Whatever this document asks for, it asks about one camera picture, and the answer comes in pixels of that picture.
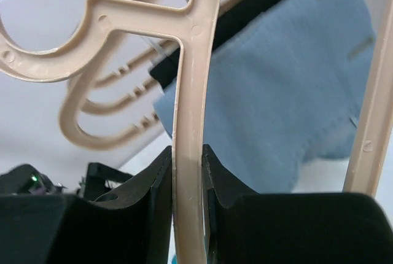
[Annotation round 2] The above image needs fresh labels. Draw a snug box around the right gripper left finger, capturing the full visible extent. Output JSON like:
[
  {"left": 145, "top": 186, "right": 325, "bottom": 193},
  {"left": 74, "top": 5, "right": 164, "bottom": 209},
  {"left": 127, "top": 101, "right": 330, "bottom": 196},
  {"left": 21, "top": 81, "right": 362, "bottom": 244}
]
[{"left": 1, "top": 147, "right": 171, "bottom": 263}]

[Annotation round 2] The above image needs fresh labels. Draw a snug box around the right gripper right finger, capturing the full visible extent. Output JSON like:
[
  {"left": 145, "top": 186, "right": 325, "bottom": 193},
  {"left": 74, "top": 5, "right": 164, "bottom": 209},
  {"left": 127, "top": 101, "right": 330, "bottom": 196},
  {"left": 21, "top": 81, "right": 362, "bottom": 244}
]
[{"left": 202, "top": 145, "right": 392, "bottom": 263}]

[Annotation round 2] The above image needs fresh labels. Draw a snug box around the beige plastic hanger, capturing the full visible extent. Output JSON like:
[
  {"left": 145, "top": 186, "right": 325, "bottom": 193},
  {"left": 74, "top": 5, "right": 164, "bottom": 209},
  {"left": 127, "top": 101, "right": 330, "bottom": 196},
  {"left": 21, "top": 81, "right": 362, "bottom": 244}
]
[{"left": 1, "top": 0, "right": 392, "bottom": 263}]

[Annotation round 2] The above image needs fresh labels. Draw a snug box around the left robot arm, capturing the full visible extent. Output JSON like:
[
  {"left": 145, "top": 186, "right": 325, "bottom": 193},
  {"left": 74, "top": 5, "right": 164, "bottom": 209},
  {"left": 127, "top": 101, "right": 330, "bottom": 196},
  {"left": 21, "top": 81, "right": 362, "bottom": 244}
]
[{"left": 1, "top": 162, "right": 133, "bottom": 201}]

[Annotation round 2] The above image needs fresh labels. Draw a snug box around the grey blue hanging garment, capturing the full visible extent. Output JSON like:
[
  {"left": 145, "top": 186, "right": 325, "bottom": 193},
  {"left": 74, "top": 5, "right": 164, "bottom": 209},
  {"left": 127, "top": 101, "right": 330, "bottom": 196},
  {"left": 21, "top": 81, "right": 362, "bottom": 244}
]
[{"left": 152, "top": 0, "right": 379, "bottom": 194}]

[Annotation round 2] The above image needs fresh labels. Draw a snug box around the black hanging garment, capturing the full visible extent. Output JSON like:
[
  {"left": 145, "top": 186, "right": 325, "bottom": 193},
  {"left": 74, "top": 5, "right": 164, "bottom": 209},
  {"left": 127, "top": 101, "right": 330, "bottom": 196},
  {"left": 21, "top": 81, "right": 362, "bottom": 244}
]
[{"left": 149, "top": 0, "right": 281, "bottom": 88}]

